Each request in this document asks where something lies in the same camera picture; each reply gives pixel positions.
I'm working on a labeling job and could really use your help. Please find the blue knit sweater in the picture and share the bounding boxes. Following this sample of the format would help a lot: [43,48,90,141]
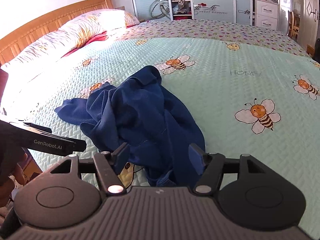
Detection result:
[55,66,205,187]

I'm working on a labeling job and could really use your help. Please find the person's left hand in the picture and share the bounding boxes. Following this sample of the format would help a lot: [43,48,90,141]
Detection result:
[0,164,25,207]

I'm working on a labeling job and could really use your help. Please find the mint quilted bee bedspread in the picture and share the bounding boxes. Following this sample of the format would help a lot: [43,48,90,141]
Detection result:
[2,24,319,238]

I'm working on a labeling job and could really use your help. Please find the wooden headboard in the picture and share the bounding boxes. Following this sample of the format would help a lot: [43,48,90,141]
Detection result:
[1,0,114,64]

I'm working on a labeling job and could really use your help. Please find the floral pillow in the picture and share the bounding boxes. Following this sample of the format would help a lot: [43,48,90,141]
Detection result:
[2,9,139,74]

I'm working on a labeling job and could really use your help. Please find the white drawer cabinet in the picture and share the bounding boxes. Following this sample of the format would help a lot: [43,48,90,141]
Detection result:
[255,0,279,30]

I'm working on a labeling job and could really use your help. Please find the sliding door wardrobe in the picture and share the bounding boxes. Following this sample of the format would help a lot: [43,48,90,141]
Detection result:
[133,0,277,26]

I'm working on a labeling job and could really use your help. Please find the coiled grey hose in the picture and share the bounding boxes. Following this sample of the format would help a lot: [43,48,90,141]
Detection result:
[149,0,172,20]

